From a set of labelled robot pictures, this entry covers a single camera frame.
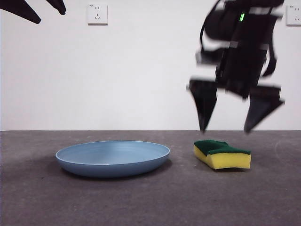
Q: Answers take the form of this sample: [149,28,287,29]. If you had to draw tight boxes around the yellow sponge with green pad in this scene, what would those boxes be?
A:
[193,139,252,170]

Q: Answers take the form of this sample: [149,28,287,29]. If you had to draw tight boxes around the blue round plate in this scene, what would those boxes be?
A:
[55,140,171,178]

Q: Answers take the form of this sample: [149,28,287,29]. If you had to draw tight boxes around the white wall socket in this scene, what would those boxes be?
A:
[285,5,301,27]
[87,4,109,26]

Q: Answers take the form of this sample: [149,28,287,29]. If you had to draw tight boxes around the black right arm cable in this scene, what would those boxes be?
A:
[198,0,226,52]

